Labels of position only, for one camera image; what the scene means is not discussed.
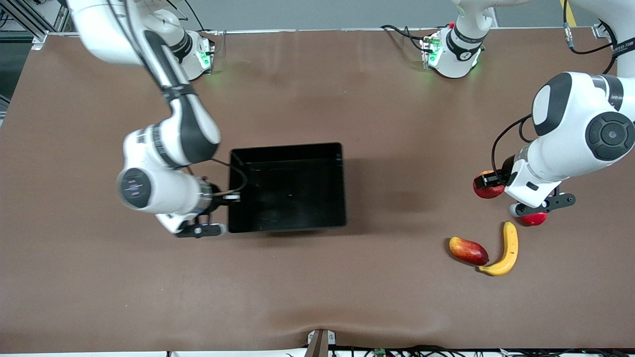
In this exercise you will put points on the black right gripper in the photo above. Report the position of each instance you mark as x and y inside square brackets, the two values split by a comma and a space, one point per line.
[215, 193]

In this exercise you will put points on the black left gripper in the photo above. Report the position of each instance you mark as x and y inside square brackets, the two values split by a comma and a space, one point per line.
[507, 170]

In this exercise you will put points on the red yellow apple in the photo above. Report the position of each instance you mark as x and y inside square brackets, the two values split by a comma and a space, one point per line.
[488, 192]

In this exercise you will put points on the black plastic box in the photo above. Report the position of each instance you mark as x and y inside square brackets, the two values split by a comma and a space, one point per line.
[290, 193]

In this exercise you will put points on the yellow banana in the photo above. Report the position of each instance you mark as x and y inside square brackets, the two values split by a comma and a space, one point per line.
[510, 248]

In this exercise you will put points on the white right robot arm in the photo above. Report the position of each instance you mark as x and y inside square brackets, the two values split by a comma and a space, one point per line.
[188, 129]

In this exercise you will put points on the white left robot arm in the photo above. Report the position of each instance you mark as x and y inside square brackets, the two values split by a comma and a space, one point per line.
[570, 124]

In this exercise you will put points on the red apple right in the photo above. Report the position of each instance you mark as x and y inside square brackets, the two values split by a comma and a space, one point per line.
[533, 219]

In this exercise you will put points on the red yellow mango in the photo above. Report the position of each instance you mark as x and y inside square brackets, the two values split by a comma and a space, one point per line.
[469, 251]

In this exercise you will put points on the brown table mat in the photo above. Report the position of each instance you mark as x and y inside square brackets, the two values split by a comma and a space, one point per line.
[317, 287]

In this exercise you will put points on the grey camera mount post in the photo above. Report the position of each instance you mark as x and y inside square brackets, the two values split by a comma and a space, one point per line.
[319, 344]

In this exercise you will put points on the aluminium frame profile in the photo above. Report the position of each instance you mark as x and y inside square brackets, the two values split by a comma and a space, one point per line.
[601, 30]
[30, 20]

